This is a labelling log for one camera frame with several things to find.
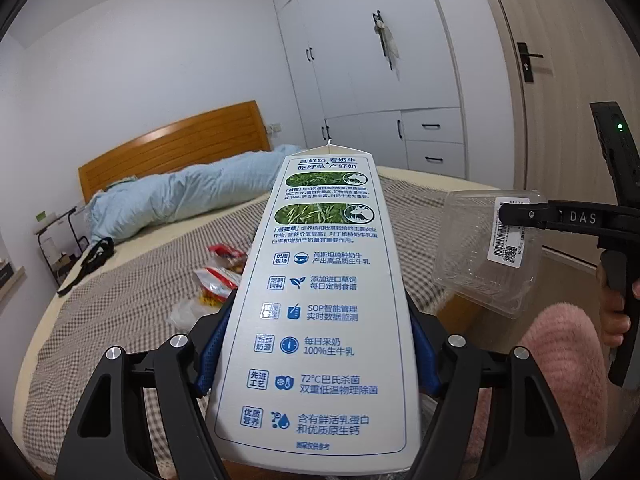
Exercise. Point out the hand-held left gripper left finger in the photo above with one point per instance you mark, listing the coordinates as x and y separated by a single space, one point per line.
206 365

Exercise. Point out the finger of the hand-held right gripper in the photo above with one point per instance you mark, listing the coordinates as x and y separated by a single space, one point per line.
575 217

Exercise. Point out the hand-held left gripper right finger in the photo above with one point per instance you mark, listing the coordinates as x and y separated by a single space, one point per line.
425 355

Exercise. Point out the red white snack bag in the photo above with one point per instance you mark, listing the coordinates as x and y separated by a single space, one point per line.
220 280

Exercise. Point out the clear plastic container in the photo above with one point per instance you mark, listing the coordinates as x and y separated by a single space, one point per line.
465 260

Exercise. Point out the small red snack packet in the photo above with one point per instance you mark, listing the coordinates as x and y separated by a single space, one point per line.
225 255

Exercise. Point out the white milk carton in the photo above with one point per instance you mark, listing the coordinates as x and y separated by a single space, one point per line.
310 310

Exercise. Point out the person's right hand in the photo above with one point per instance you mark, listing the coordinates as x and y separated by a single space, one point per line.
615 325

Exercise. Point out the beige door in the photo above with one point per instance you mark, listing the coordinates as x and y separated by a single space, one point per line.
565 135

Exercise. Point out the checked bedspread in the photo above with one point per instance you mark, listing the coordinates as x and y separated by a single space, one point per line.
125 360

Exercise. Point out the pink fluffy rug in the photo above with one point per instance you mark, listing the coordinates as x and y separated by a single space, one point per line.
550 385

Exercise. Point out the light blue duvet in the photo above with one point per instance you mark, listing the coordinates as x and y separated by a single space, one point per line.
200 190

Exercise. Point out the black bedside rack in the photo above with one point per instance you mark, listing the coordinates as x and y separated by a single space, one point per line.
55 225

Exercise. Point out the black flat box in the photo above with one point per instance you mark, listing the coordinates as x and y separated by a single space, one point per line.
5 271

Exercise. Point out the small green box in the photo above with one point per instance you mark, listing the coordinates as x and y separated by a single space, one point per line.
41 216

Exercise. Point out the wooden headboard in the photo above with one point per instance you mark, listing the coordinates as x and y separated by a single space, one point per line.
200 130

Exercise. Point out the hanging pale cloth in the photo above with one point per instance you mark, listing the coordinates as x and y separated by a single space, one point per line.
390 45

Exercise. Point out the white wardrobe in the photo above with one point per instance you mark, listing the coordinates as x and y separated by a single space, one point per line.
350 60

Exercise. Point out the wall socket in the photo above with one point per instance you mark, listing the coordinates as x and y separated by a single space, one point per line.
273 128

